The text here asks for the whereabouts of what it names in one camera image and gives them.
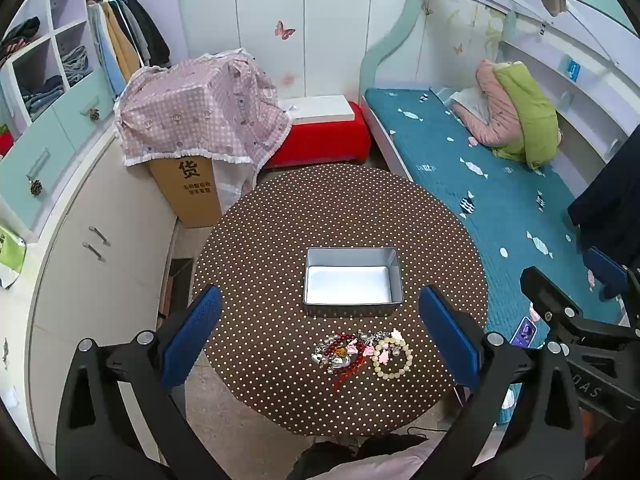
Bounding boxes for white cubby shelf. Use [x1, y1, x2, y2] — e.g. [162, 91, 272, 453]
[0, 0, 136, 126]

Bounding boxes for dark hanging garment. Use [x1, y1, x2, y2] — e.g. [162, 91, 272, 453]
[567, 125, 640, 271]

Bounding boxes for tan hanging garment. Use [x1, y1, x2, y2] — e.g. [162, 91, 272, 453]
[102, 0, 142, 69]

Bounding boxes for red bead bracelet jade pendant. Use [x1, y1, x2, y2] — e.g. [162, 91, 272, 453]
[312, 334, 353, 368]

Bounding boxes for white bedside shelf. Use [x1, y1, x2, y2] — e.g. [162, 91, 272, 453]
[500, 10, 640, 201]

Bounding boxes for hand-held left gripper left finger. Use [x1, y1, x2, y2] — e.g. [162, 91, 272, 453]
[56, 284, 223, 480]

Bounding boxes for green padded jacket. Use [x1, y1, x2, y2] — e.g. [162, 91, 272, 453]
[492, 62, 561, 170]

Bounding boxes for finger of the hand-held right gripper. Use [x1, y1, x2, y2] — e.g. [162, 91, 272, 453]
[520, 266, 583, 333]
[586, 246, 632, 311]

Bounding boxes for folded dark clothes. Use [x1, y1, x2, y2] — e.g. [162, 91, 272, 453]
[0, 16, 41, 63]

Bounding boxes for pale green bunk bed frame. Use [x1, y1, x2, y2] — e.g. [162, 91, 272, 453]
[359, 0, 640, 181]

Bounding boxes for green plastic bag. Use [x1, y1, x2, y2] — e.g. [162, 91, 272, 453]
[0, 227, 27, 288]

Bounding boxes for folded jeans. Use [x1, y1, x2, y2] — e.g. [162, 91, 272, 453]
[61, 46, 90, 86]

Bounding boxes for pink checked cloth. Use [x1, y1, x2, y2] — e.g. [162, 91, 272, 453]
[114, 49, 293, 202]

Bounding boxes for person's legs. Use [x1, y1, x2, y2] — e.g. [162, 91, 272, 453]
[290, 434, 432, 480]

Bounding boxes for light blue hanging garment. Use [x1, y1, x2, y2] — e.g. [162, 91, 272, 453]
[89, 4, 127, 97]

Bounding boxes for white pillow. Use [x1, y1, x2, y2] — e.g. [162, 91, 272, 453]
[450, 87, 493, 126]

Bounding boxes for red string bracelet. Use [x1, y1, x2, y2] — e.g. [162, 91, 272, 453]
[332, 355, 368, 392]

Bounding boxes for silver metal tin box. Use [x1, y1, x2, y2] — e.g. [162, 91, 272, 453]
[302, 247, 403, 317]

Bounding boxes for cardboard box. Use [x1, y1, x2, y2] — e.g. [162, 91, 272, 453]
[147, 155, 236, 228]

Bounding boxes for cream bead bracelet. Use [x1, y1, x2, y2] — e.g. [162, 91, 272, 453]
[372, 337, 414, 374]

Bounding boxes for smartphone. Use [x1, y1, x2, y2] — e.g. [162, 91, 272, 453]
[510, 317, 537, 348]

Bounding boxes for white wardrobe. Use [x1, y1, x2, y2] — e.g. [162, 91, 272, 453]
[172, 0, 416, 106]

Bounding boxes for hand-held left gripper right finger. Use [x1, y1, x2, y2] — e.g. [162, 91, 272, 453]
[417, 285, 586, 480]

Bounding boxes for black hanging garment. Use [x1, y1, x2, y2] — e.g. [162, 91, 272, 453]
[120, 0, 172, 67]

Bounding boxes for white flat box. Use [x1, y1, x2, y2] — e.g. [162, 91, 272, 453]
[277, 95, 357, 123]

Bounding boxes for pale green drawer cabinet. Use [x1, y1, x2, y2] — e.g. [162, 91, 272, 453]
[0, 80, 118, 241]

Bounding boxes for red stool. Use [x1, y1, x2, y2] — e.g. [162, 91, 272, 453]
[262, 102, 372, 170]

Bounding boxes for clear crystal bead bracelet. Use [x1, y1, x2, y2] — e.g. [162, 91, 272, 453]
[357, 331, 393, 351]

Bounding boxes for white low cabinet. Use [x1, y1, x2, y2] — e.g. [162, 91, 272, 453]
[27, 130, 177, 463]

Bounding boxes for round brown polka-dot table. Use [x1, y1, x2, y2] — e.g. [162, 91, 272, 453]
[192, 164, 488, 436]

